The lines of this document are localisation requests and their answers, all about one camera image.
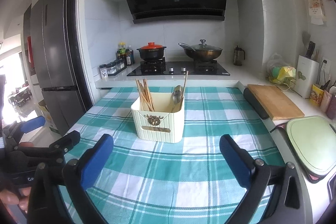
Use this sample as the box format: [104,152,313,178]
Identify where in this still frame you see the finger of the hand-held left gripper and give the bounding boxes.
[10,130,81,165]
[3,116,46,147]

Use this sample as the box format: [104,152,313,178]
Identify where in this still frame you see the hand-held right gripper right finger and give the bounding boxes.
[219,134,315,224]

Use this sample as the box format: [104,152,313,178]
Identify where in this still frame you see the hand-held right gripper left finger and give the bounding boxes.
[28,133,114,224]

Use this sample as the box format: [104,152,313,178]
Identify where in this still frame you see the bundle of wooden chopsticks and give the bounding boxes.
[135,78,156,112]

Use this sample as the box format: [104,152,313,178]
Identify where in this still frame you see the cream ribbed utensil holder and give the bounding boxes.
[131,92,185,143]

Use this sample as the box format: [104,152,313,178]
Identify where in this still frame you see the small steel spoon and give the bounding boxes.
[171,91,179,112]

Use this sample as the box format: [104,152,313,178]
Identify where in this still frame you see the large steel spoon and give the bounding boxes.
[174,85,183,111]

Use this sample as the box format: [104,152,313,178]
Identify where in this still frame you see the wooden chopstick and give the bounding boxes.
[182,71,189,104]

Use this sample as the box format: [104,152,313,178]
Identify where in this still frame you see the person's left hand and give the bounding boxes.
[0,187,31,214]

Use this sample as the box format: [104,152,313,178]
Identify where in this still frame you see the cardboard box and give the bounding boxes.
[38,101,59,133]

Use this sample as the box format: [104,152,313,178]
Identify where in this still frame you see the dining furniture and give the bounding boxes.
[8,86,32,106]

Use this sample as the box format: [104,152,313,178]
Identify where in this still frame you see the black padded roll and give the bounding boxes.
[243,88,271,120]

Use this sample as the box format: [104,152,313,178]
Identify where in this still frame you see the teal checked tablecloth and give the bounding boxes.
[56,86,288,224]

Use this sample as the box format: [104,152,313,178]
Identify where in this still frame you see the wooden cutting board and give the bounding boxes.
[247,84,305,121]

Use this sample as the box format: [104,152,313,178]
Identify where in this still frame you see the red hanging cloth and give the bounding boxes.
[27,35,34,69]

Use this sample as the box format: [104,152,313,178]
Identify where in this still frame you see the green cutting board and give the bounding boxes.
[286,115,336,174]

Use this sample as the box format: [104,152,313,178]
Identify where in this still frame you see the dark grey refrigerator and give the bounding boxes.
[30,0,86,136]

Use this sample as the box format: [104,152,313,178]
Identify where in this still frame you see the rack of spice jars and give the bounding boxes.
[106,59,127,75]

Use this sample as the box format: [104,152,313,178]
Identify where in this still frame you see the yellow plastic bag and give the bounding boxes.
[266,53,297,85]

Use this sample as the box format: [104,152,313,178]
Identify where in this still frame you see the yellow printed cup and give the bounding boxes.
[310,83,324,106]

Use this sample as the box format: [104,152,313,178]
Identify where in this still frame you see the dark glass press pot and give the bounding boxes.
[233,46,246,66]

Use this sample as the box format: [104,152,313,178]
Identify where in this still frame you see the black glass gas stove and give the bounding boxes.
[127,60,231,76]

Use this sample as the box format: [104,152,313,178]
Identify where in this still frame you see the pink cup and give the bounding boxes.
[321,90,332,112]

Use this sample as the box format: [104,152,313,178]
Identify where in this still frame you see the white knife block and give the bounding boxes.
[294,55,320,98]

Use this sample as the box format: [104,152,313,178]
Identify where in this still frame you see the dark sauce bottle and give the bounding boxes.
[126,46,134,66]

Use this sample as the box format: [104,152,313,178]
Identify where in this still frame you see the oil bottle yellow cap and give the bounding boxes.
[117,42,128,65]

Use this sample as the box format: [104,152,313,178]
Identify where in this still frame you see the wok with glass lid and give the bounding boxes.
[178,39,223,60]

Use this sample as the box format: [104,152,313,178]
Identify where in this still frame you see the black clay pot red lid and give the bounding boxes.
[136,42,166,61]

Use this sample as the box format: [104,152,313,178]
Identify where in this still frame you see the kitchen knives in block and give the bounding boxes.
[302,32,319,59]

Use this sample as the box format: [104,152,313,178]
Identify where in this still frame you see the black range hood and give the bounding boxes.
[119,0,233,24]

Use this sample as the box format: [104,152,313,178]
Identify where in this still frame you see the black door frame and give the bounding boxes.
[64,0,92,111]

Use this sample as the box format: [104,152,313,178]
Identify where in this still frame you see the hanging wall calendar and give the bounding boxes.
[308,0,326,25]

